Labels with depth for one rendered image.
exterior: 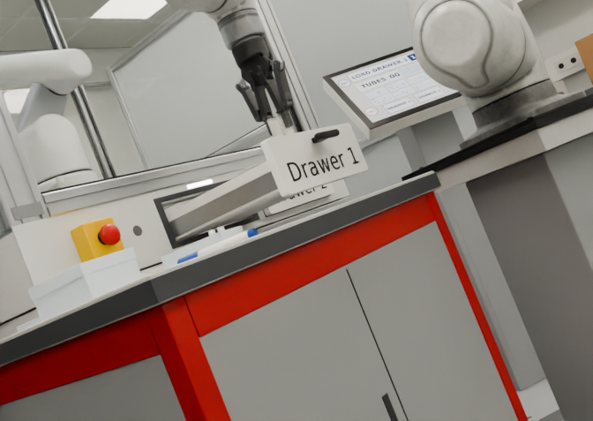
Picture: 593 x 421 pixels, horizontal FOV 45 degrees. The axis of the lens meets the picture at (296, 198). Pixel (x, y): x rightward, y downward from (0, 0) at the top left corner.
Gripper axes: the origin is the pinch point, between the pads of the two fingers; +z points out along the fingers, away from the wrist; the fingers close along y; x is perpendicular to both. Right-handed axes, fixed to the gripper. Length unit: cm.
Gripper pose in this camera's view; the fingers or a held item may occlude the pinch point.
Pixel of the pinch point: (281, 131)
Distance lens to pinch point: 151.6
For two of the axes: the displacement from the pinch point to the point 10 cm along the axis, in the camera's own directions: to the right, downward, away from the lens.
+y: -7.2, 3.2, 6.1
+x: -5.8, 1.9, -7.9
